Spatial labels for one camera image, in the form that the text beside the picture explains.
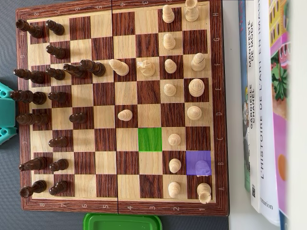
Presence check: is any black wooden pawn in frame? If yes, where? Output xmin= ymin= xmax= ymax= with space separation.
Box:
xmin=48 ymin=136 xmax=68 ymax=148
xmin=49 ymin=180 xmax=69 ymax=196
xmin=49 ymin=159 xmax=70 ymax=172
xmin=46 ymin=68 xmax=66 ymax=81
xmin=69 ymin=113 xmax=87 ymax=124
xmin=48 ymin=92 xmax=68 ymax=103
xmin=46 ymin=20 xmax=65 ymax=36
xmin=46 ymin=45 xmax=67 ymax=60

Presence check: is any green plastic container lid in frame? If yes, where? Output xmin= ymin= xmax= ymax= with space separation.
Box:
xmin=83 ymin=212 xmax=163 ymax=230

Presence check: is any blue illustrated book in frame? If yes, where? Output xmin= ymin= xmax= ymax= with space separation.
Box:
xmin=237 ymin=0 xmax=252 ymax=193

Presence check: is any pink illustrated book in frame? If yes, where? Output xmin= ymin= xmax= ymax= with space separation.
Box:
xmin=268 ymin=0 xmax=292 ymax=230

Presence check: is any white wooden knight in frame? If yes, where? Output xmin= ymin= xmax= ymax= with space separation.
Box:
xmin=194 ymin=160 xmax=212 ymax=177
xmin=137 ymin=59 xmax=156 ymax=78

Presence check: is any white wooden rook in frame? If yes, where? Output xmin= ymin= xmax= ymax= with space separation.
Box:
xmin=185 ymin=0 xmax=200 ymax=23
xmin=197 ymin=183 xmax=212 ymax=205

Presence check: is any white wooden bishop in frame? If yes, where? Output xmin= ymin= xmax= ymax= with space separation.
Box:
xmin=191 ymin=52 xmax=206 ymax=72
xmin=109 ymin=58 xmax=130 ymax=77

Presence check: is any wooden folding chessboard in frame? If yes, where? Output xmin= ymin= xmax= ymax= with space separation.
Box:
xmin=15 ymin=0 xmax=230 ymax=218

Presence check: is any black wooden rook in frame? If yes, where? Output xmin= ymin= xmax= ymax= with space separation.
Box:
xmin=20 ymin=180 xmax=47 ymax=198
xmin=15 ymin=19 xmax=44 ymax=38

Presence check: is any black wooden king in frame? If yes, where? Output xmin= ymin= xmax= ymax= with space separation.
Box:
xmin=10 ymin=90 xmax=47 ymax=105

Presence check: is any white Gabrielle Chanel book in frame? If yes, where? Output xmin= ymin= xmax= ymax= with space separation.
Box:
xmin=245 ymin=0 xmax=262 ymax=213

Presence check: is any black wooden knight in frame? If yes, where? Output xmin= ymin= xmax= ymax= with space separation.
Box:
xmin=63 ymin=63 xmax=88 ymax=79
xmin=19 ymin=157 xmax=48 ymax=172

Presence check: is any black wooden queen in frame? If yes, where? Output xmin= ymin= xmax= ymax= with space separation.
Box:
xmin=16 ymin=113 xmax=50 ymax=126

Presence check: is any white wooden pawn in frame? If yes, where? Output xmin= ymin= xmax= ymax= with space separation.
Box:
xmin=163 ymin=83 xmax=177 ymax=98
xmin=168 ymin=158 xmax=182 ymax=174
xmin=164 ymin=58 xmax=177 ymax=74
xmin=162 ymin=4 xmax=175 ymax=24
xmin=168 ymin=181 xmax=181 ymax=199
xmin=168 ymin=133 xmax=182 ymax=146
xmin=117 ymin=109 xmax=133 ymax=122
xmin=163 ymin=33 xmax=177 ymax=50

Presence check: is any black wooden bishop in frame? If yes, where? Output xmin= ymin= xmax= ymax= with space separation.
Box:
xmin=13 ymin=69 xmax=45 ymax=84
xmin=80 ymin=59 xmax=106 ymax=77

